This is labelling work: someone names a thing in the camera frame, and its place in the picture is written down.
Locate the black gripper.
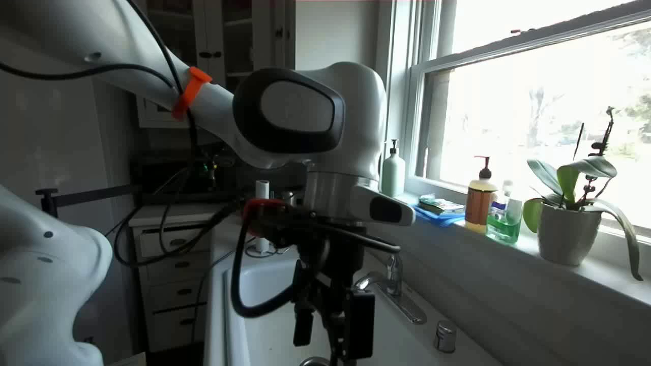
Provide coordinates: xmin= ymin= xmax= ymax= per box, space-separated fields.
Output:
xmin=296 ymin=222 xmax=377 ymax=366

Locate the clear soap bottle white nozzle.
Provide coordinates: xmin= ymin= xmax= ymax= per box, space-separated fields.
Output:
xmin=487 ymin=197 xmax=524 ymax=247

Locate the white kitchen sink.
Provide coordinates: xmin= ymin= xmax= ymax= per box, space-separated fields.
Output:
xmin=201 ymin=247 xmax=505 ymax=366

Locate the green soap pump bottle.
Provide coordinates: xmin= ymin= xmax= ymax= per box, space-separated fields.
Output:
xmin=380 ymin=139 xmax=406 ymax=199

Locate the dark kitchen sponge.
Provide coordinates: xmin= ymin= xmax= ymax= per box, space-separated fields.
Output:
xmin=417 ymin=193 xmax=453 ymax=213

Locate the amber soap pump bottle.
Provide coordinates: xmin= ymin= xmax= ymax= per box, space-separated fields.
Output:
xmin=463 ymin=154 xmax=498 ymax=236

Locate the chrome sink faucet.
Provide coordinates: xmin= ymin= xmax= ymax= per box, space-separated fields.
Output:
xmin=355 ymin=253 xmax=429 ymax=326

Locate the white upright tube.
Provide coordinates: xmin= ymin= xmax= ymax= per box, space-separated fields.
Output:
xmin=252 ymin=180 xmax=272 ymax=256

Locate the blue sponge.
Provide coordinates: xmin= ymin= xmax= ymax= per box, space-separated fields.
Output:
xmin=413 ymin=202 xmax=469 ymax=228

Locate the white drawer cabinet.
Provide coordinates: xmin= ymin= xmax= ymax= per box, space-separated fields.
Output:
xmin=128 ymin=206 xmax=236 ymax=354

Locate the white flower pot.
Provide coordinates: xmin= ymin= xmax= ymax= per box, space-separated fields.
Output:
xmin=537 ymin=202 xmax=605 ymax=269

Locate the green orchid plant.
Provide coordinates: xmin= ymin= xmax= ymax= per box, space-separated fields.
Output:
xmin=521 ymin=106 xmax=646 ymax=282

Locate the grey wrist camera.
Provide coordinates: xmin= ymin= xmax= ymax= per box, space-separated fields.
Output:
xmin=357 ymin=186 xmax=417 ymax=228

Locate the white window frame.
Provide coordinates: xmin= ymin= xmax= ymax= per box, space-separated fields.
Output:
xmin=389 ymin=0 xmax=651 ymax=236

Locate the orange cable clip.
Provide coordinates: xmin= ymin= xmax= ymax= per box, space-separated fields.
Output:
xmin=171 ymin=66 xmax=214 ymax=121

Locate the glass door wall cabinet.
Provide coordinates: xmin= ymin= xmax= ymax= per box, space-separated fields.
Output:
xmin=135 ymin=0 xmax=298 ymax=131

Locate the black bar handle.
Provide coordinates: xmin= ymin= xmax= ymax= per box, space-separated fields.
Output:
xmin=35 ymin=182 xmax=139 ymax=219

